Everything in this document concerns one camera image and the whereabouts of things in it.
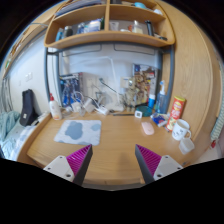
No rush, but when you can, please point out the colourful poster board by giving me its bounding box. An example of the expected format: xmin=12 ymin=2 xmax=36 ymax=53
xmin=132 ymin=63 xmax=157 ymax=104

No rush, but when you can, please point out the pink computer mouse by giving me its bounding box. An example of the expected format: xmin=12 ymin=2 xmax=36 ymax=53
xmin=140 ymin=121 xmax=155 ymax=136

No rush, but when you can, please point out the teal and white bedding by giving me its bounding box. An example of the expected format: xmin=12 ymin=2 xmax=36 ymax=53
xmin=0 ymin=110 xmax=38 ymax=161

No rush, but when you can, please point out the wooden shelf unit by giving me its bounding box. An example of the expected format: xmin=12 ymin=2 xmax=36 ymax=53
xmin=43 ymin=0 xmax=176 ymax=50

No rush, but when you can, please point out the wooden robot figure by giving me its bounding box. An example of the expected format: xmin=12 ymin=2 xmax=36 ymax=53
xmin=122 ymin=78 xmax=141 ymax=108

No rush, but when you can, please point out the blue spray bottle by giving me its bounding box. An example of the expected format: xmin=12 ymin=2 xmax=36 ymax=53
xmin=155 ymin=79 xmax=168 ymax=114

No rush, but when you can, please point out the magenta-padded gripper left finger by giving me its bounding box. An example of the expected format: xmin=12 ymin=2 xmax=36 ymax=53
xmin=43 ymin=143 xmax=94 ymax=187

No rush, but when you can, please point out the blue robot model kit box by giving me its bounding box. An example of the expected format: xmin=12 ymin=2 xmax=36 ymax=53
xmin=59 ymin=72 xmax=83 ymax=108

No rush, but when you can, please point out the white wall box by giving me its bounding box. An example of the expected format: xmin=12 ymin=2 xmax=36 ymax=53
xmin=120 ymin=76 xmax=133 ymax=89

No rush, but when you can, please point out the black bag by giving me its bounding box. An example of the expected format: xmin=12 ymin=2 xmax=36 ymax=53
xmin=18 ymin=88 xmax=39 ymax=127

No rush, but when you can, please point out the teal round tin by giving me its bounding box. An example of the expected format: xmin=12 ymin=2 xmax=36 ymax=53
xmin=135 ymin=104 xmax=154 ymax=118

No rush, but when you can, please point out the black ruler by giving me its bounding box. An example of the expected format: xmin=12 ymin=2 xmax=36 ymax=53
xmin=112 ymin=112 xmax=135 ymax=117

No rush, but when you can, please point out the white charger block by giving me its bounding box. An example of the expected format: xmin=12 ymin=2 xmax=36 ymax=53
xmin=83 ymin=98 xmax=96 ymax=113

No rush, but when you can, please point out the translucent plastic cup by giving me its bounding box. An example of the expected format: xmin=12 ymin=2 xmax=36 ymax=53
xmin=178 ymin=137 xmax=196 ymax=156

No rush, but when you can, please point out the small blue white-capped bottle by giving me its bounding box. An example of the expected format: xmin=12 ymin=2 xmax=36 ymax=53
xmin=147 ymin=93 xmax=157 ymax=109

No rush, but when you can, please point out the white red-capped pump bottle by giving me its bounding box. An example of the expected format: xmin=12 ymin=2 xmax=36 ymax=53
xmin=48 ymin=92 xmax=63 ymax=121

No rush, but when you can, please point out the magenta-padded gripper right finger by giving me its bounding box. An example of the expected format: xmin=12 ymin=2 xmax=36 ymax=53
xmin=134 ymin=143 xmax=185 ymax=185

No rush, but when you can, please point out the blue tissue pack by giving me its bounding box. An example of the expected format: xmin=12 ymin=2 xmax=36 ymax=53
xmin=149 ymin=112 xmax=169 ymax=128

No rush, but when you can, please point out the red chip can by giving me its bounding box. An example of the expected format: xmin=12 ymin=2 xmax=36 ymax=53
xmin=165 ymin=95 xmax=187 ymax=132

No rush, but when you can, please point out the grey cloud-print mouse pad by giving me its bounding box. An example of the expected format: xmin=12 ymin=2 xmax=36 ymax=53
xmin=53 ymin=119 xmax=102 ymax=147

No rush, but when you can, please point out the white printed mug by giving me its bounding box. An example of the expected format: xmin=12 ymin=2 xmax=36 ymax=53
xmin=171 ymin=119 xmax=193 ymax=142

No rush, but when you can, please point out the white power strip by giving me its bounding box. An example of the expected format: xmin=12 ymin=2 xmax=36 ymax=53
xmin=94 ymin=105 xmax=110 ymax=116

